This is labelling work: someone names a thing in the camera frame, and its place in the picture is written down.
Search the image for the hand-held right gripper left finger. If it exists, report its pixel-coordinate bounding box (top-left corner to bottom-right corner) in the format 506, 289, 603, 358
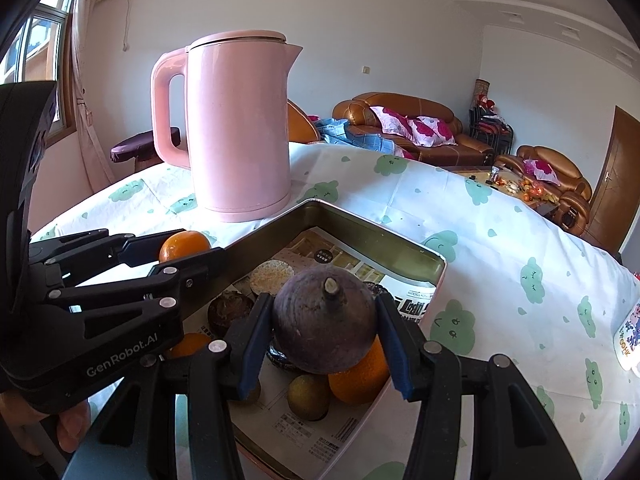
62, 292, 276, 480

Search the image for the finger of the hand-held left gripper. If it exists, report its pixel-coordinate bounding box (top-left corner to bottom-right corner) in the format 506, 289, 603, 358
29, 229, 172, 272
44, 246, 228, 316

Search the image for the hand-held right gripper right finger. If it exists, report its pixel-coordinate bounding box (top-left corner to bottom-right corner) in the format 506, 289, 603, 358
375, 291, 583, 480

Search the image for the orange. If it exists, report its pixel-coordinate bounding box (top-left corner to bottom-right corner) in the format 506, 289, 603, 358
158, 230, 212, 263
327, 337, 392, 407
167, 332, 213, 361

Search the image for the dark chocolate pastry base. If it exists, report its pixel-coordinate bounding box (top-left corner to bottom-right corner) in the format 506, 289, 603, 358
207, 290, 256, 338

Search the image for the purple passion fruit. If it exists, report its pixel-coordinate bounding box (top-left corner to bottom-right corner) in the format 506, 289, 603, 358
271, 266, 378, 376

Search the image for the round light brown bun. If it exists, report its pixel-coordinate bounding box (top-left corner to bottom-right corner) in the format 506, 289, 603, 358
286, 372, 331, 422

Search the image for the pink metal tin box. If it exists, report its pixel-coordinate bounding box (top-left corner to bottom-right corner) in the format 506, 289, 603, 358
172, 198, 447, 480

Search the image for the person's left hand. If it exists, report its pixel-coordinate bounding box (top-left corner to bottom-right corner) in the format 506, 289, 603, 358
0, 390, 92, 456

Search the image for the printed paper liner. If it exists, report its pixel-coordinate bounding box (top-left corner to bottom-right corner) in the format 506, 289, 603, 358
200, 226, 438, 478

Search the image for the dark maroon padded stool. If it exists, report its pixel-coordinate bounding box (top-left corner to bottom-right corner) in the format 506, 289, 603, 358
111, 126, 181, 173

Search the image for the white green cloud tablecloth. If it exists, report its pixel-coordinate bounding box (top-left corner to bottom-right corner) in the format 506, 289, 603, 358
30, 142, 640, 480

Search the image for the pink electric kettle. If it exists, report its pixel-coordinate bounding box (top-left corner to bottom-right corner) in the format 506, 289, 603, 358
151, 31, 304, 223

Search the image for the brown leather armchair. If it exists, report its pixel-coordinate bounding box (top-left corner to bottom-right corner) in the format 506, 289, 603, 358
495, 145, 592, 238
286, 100, 321, 145

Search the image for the pale pink curtain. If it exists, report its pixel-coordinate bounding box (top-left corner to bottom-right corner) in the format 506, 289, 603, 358
67, 0, 116, 193

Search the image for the wooden coffee table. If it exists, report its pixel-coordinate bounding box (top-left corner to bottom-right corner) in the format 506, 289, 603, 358
442, 165, 563, 216

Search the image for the pile of small snacks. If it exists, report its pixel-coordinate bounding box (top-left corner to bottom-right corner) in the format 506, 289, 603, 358
487, 165, 556, 201

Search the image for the window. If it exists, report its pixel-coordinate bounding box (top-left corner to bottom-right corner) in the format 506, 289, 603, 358
0, 0, 76, 146

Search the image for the blue plaid blanket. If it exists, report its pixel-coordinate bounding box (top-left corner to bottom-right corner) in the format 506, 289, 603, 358
316, 117, 401, 156

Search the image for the pink floral pillow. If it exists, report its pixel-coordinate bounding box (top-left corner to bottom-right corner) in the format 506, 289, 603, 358
370, 106, 416, 141
522, 159, 561, 186
407, 116, 458, 147

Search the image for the white cartoon print mug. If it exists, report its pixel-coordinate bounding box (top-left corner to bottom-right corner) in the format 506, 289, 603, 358
614, 300, 640, 376

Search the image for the white air conditioner pipe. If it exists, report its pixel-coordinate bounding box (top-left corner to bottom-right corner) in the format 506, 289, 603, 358
122, 0, 136, 51

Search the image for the stack of dark chairs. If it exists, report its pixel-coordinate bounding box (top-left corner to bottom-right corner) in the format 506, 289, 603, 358
469, 107, 515, 156

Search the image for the brown leather sofa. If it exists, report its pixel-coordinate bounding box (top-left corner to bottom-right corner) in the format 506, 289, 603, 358
332, 92, 493, 166

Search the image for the brown wooden door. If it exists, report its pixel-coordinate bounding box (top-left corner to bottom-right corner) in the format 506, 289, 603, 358
585, 105, 640, 256

